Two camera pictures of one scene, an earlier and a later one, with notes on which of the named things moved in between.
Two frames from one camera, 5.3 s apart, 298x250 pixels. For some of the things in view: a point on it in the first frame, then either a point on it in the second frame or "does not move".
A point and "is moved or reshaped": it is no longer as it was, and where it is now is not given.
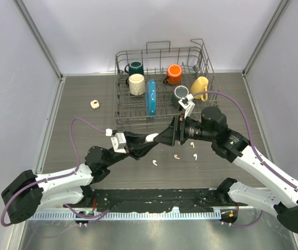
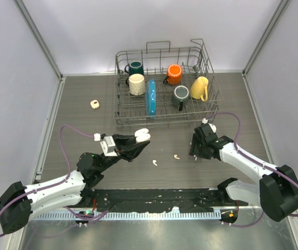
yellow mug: x=199 y=85 does not move
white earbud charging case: x=149 y=138 is moved or reshaped
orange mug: x=174 y=76 does not move
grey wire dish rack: x=155 y=86 does not move
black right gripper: x=176 y=132 -> x=194 y=150
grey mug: x=179 y=92 does not move
